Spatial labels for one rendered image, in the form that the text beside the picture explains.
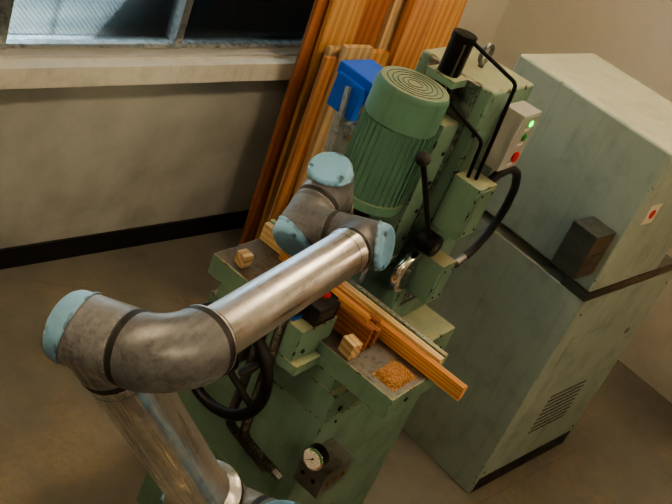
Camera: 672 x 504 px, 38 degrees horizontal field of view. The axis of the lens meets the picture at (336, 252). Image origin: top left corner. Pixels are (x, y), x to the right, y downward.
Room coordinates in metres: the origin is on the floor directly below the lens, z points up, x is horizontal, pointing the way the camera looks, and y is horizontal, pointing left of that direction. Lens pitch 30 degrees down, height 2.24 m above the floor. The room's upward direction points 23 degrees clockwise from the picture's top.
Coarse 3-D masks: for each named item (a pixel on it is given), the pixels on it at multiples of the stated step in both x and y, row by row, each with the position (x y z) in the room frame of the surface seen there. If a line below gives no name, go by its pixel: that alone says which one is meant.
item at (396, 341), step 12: (372, 312) 2.05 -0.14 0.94; (384, 324) 2.02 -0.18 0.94; (384, 336) 2.01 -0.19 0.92; (396, 336) 1.99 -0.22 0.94; (396, 348) 1.99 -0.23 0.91; (408, 348) 1.98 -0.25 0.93; (408, 360) 1.97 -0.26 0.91; (420, 360) 1.96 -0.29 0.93; (432, 360) 1.96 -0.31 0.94; (432, 372) 1.94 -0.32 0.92; (444, 372) 1.93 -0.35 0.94; (444, 384) 1.92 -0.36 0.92; (456, 384) 1.91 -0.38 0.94; (456, 396) 1.90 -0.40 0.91
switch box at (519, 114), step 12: (516, 108) 2.30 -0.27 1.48; (528, 108) 2.34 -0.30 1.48; (504, 120) 2.29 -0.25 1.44; (516, 120) 2.28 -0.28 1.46; (528, 120) 2.30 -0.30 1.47; (492, 132) 2.30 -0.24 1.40; (504, 132) 2.28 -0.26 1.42; (516, 132) 2.27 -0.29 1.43; (528, 132) 2.33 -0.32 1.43; (504, 144) 2.28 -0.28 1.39; (516, 144) 2.30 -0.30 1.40; (480, 156) 2.30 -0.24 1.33; (492, 156) 2.28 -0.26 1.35; (504, 156) 2.27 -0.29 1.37; (492, 168) 2.28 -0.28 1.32; (504, 168) 2.30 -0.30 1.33
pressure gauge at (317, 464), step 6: (312, 444) 1.81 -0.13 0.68; (318, 444) 1.81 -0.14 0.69; (306, 450) 1.80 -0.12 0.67; (312, 450) 1.79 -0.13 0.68; (318, 450) 1.79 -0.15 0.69; (324, 450) 1.80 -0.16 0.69; (306, 456) 1.80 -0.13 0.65; (312, 456) 1.79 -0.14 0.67; (318, 456) 1.78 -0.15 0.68; (324, 456) 1.79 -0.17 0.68; (306, 462) 1.79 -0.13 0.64; (312, 462) 1.79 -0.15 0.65; (318, 462) 1.78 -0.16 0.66; (324, 462) 1.78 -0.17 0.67; (312, 468) 1.78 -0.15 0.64; (318, 468) 1.78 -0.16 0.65
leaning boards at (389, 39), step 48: (336, 0) 3.58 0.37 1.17; (384, 0) 3.85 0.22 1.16; (432, 0) 3.94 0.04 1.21; (336, 48) 3.55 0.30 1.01; (384, 48) 3.88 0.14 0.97; (432, 48) 4.13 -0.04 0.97; (288, 96) 3.53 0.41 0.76; (288, 144) 3.55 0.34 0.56; (288, 192) 3.49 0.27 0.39; (240, 240) 3.52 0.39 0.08
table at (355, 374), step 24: (216, 264) 2.07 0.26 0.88; (264, 264) 2.12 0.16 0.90; (336, 336) 1.95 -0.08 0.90; (288, 360) 1.83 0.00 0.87; (312, 360) 1.87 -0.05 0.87; (336, 360) 1.88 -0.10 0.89; (360, 360) 1.90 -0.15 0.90; (384, 360) 1.94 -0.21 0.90; (360, 384) 1.84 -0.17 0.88; (384, 384) 1.85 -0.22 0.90; (408, 384) 1.88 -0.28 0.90; (384, 408) 1.81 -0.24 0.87
